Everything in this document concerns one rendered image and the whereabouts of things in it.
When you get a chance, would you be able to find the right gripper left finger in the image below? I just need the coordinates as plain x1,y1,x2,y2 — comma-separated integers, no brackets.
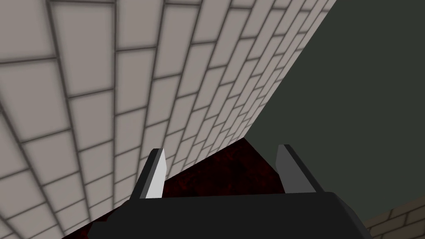
129,148,167,200

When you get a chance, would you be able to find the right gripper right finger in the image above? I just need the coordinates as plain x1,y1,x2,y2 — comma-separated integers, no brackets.
275,144,324,195

